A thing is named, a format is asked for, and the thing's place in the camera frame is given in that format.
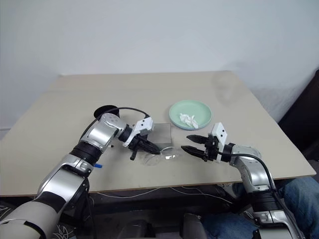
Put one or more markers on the black cup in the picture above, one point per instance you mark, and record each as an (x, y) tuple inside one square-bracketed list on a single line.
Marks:
[(104, 110)]

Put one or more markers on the crumpled white tissue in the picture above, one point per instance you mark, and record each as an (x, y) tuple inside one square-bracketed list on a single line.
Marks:
[(188, 119)]

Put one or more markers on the blue marker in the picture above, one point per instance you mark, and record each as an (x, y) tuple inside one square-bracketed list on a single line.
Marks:
[(98, 165)]

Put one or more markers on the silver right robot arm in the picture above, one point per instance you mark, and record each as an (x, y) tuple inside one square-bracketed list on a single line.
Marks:
[(251, 174)]

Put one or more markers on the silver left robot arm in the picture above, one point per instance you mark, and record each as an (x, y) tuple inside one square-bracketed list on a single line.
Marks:
[(99, 134)]

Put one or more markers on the light green plate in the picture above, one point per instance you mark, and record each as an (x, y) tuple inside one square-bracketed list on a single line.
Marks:
[(197, 109)]

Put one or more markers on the person's leg in blue jeans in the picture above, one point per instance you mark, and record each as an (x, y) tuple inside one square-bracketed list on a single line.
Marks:
[(224, 225), (302, 196)]

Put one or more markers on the clear glasses case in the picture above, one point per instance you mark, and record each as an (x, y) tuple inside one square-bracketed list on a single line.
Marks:
[(163, 133)]

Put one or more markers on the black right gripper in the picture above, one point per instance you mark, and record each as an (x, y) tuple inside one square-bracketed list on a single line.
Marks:
[(211, 149)]

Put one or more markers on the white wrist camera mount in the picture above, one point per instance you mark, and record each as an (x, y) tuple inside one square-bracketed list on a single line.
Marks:
[(143, 125), (220, 132)]

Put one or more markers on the light blue plate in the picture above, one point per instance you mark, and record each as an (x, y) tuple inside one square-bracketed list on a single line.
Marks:
[(185, 128)]

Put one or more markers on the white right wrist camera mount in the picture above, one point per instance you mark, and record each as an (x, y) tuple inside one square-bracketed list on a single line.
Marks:
[(220, 132)]

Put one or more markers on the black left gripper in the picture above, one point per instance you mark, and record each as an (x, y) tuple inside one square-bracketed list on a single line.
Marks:
[(137, 145)]

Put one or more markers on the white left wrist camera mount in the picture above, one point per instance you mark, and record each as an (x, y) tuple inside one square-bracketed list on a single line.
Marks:
[(143, 125)]

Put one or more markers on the black table frame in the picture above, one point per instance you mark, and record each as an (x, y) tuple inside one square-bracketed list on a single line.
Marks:
[(162, 201)]

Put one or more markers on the clear safety glasses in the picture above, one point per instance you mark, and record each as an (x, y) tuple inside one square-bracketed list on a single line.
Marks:
[(170, 157)]

